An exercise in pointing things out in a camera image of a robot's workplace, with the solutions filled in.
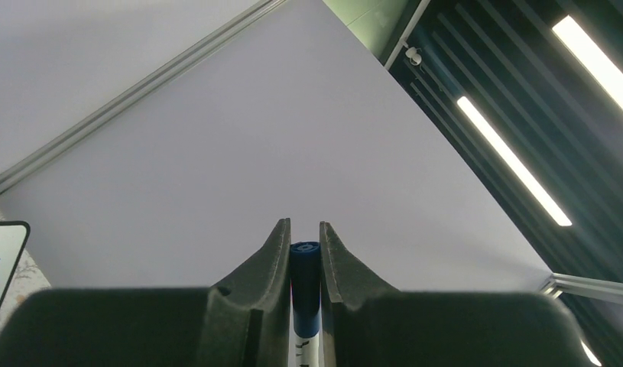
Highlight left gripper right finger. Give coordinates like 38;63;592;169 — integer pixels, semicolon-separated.
320;222;590;366

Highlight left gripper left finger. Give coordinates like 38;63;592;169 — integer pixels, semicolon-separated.
0;219;291;366

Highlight white whiteboard marker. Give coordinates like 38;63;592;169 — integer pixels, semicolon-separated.
294;333;320;367

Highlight blue marker cap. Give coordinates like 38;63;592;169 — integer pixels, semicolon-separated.
289;242;321;339

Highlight black framed whiteboard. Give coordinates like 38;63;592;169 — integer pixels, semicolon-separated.
0;221;31;308

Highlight floral tablecloth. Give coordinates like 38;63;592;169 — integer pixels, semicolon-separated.
0;209;50;332

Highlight long ceiling light strip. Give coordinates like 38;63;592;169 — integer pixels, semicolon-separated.
456;96;573;227

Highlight aluminium frame post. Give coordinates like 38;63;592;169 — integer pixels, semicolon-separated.
0;1;283;195

